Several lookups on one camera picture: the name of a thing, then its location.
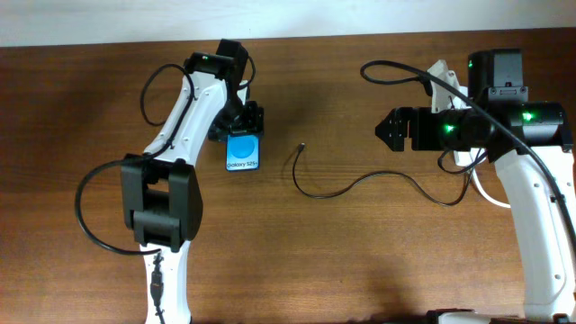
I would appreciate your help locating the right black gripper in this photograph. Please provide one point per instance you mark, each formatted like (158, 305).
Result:
(417, 129)

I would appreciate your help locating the blue screen Galaxy smartphone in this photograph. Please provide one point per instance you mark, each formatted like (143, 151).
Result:
(242, 153)

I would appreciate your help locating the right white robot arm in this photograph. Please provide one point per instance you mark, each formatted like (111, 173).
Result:
(529, 143)

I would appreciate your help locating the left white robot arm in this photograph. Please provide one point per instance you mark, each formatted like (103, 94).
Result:
(161, 199)

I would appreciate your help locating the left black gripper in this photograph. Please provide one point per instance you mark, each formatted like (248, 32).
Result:
(252, 122)

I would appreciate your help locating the white power strip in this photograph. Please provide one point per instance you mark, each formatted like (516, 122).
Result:
(465, 158)

